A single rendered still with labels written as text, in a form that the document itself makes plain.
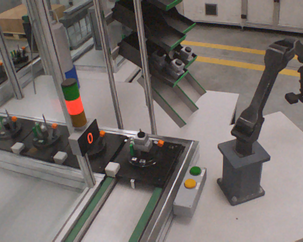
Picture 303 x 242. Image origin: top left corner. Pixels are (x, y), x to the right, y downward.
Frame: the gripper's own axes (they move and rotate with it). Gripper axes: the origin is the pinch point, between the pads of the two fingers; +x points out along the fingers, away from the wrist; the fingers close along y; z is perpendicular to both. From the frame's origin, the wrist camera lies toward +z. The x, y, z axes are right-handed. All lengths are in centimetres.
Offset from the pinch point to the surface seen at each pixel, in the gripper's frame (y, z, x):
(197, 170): -53, 19, 4
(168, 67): -54, -13, -26
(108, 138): -87, -8, -3
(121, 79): -85, -85, 1
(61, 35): -109, -74, -40
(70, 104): -86, 26, -38
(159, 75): -59, -8, -26
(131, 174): -78, 16, 1
